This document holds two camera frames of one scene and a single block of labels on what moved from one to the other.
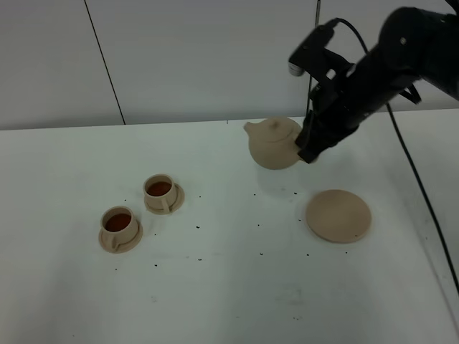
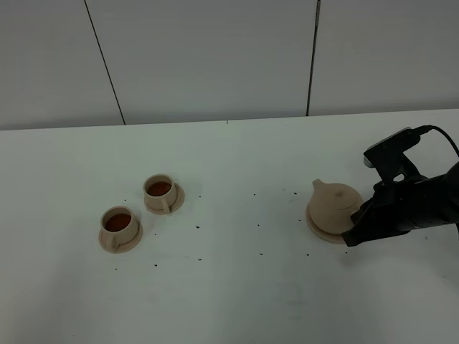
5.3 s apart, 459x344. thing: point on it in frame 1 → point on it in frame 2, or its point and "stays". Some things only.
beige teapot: [272, 142] → [332, 206]
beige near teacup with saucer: [120, 233] stays
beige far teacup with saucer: [162, 195] stays
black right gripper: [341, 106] → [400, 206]
